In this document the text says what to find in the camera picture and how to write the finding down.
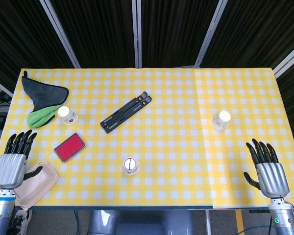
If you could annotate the black folding stand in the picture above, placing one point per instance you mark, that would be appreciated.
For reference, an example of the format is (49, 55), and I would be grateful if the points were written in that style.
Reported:
(125, 112)

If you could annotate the red stamp pad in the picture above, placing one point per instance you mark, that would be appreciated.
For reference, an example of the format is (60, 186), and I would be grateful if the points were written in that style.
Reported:
(69, 147)

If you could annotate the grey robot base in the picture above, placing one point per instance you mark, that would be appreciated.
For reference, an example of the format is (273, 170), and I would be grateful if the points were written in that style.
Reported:
(139, 222)

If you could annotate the white partition frame post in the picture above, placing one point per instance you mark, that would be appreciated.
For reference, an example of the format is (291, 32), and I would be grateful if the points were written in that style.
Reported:
(210, 34)
(62, 34)
(136, 34)
(1, 87)
(289, 61)

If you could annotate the grey and green cloth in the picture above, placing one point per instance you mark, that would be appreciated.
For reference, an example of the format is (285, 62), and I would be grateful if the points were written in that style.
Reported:
(44, 95)

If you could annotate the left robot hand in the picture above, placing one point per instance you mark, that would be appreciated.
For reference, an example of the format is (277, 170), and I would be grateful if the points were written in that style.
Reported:
(11, 171)

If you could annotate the yellow checkered tablecloth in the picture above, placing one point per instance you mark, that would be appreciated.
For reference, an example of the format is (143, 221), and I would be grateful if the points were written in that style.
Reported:
(174, 147)

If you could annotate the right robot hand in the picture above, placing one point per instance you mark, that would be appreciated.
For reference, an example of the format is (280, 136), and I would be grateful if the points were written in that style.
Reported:
(272, 178)

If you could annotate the white paper cup green flower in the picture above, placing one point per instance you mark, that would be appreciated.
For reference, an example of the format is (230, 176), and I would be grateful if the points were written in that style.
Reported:
(221, 120)

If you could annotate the beige plastic tray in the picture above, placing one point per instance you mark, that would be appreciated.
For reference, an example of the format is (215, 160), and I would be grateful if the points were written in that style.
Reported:
(40, 186)

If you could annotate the black white shoe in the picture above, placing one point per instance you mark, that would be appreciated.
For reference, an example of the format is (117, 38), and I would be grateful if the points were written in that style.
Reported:
(22, 220)

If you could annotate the white paper cup blue flower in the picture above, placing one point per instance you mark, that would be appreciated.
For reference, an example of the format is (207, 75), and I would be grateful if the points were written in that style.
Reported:
(66, 116)

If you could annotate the white paper cup marked bottom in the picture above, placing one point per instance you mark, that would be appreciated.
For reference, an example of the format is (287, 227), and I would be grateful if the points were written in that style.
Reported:
(130, 166)

